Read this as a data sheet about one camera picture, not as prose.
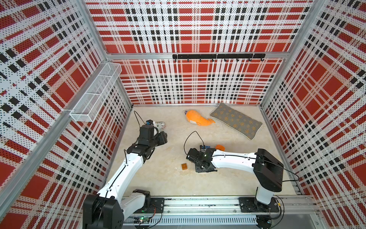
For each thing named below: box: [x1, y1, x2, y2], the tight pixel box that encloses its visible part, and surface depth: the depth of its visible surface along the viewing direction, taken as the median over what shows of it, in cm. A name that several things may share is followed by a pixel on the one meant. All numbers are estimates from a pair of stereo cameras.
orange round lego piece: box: [215, 144, 226, 152], surface depth 96 cm
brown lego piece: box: [181, 163, 188, 171], surface depth 88 cm
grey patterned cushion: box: [209, 102, 263, 141], surface depth 107 cm
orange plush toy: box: [184, 109, 216, 127], surface depth 108 cm
